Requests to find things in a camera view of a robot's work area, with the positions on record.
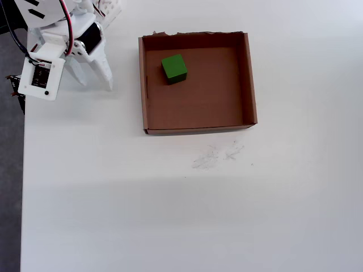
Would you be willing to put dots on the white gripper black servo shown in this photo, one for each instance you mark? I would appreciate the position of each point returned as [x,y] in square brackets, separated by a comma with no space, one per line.
[94,42]

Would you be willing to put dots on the brown cardboard box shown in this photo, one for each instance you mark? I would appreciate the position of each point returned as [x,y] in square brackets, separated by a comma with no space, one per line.
[198,99]

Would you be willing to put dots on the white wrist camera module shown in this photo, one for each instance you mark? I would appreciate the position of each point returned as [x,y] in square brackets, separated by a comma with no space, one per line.
[39,76]

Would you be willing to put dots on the black flat object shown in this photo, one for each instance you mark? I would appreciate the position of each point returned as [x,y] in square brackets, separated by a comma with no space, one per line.
[17,25]

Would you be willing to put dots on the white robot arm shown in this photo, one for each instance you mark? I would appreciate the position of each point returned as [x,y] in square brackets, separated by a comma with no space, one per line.
[51,11]

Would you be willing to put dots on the dark brown-edged object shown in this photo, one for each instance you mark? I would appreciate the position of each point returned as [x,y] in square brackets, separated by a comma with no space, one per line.
[22,103]

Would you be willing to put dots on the green cube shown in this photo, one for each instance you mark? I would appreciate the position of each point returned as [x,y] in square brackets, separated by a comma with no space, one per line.
[173,68]

